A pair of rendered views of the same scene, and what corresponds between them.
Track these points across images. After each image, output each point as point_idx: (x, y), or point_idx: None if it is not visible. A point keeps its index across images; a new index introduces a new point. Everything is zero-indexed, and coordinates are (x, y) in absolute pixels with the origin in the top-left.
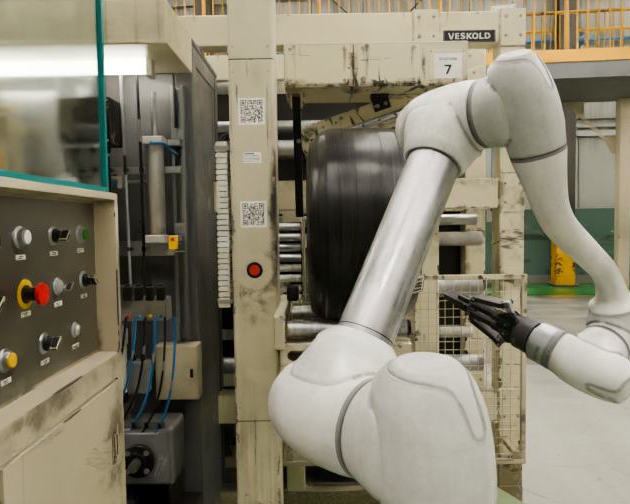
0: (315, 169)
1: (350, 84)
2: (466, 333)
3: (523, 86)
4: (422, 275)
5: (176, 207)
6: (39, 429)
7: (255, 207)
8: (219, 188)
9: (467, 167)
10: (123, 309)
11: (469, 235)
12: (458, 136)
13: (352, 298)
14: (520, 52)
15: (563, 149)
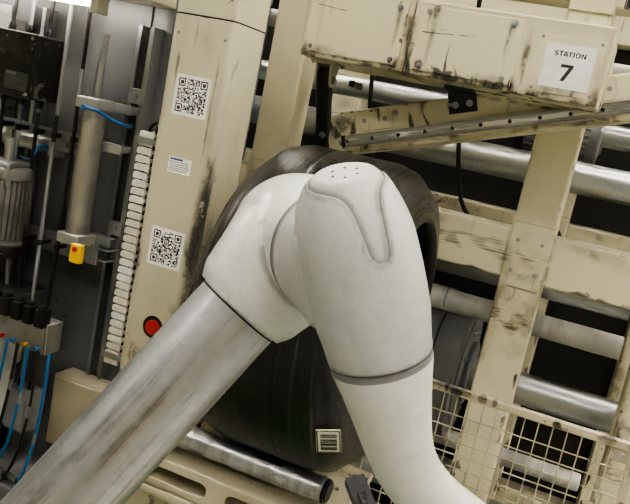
0: (223, 217)
1: (397, 68)
2: (511, 502)
3: (319, 247)
4: (335, 432)
5: (117, 198)
6: None
7: (169, 239)
8: (133, 198)
9: (288, 333)
10: None
11: (598, 338)
12: (257, 284)
13: None
14: (350, 174)
15: (398, 378)
